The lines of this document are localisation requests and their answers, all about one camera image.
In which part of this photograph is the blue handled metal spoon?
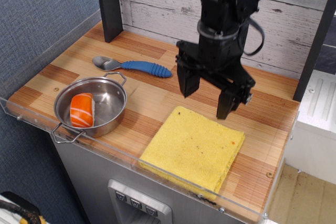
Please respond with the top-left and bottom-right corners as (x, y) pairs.
(92, 56), (172, 78)

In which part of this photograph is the black left frame post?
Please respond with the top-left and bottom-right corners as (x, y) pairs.
(99, 0), (123, 42)

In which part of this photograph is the yellow towel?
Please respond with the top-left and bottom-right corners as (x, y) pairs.
(139, 106), (245, 201)

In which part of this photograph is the clear acrylic table guard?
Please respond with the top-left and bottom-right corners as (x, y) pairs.
(1, 5), (305, 223)

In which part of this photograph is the grey toy fridge cabinet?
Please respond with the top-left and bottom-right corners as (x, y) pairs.
(49, 129), (253, 224)

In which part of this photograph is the orange salmon sushi toy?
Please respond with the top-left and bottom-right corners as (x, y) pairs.
(69, 93), (95, 128)

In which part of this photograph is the silver dispenser button panel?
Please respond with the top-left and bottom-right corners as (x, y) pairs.
(108, 179), (173, 223)

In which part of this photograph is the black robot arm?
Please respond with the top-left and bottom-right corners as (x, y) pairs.
(176, 0), (264, 119)

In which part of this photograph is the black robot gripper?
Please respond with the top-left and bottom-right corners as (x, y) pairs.
(176, 26), (255, 120)

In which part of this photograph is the white aluminium rail base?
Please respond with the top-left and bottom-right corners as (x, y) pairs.
(298, 70), (335, 133)

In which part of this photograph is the small steel pan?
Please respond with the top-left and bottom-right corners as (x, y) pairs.
(51, 72), (127, 143)

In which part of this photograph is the yellow object bottom left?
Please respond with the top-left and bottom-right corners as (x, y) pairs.
(19, 216), (47, 224)

